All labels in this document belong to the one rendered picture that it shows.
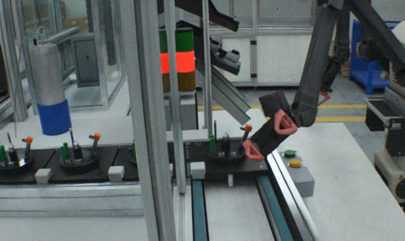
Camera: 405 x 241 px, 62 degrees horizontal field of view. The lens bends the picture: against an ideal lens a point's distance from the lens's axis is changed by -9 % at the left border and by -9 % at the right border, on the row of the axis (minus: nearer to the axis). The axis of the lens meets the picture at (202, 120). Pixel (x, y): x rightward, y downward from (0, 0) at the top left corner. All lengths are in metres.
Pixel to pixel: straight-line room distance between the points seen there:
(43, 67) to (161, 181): 1.47
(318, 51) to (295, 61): 4.18
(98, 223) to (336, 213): 0.73
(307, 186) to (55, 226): 0.77
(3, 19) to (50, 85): 0.49
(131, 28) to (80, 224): 0.90
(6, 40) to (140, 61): 1.79
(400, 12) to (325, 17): 9.47
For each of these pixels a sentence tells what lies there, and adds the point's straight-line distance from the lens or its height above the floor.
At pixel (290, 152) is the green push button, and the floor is 0.97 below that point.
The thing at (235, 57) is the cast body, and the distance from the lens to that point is 1.37.
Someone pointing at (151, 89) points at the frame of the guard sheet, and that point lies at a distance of 0.34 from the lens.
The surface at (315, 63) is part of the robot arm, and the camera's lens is 1.08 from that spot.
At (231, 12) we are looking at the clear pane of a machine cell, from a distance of 5.10.
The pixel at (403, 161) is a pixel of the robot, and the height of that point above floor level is 0.85.
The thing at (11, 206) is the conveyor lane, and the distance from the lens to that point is 1.28.
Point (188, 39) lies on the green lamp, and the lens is 0.91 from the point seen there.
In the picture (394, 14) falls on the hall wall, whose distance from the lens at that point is 10.51.
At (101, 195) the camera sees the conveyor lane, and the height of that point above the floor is 0.93.
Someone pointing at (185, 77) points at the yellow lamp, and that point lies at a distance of 0.92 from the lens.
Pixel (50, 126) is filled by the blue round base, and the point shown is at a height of 0.91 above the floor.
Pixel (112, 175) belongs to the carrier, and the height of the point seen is 0.98.
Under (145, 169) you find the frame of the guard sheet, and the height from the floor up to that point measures 1.35.
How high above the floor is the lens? 1.52
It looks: 21 degrees down
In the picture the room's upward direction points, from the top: 3 degrees counter-clockwise
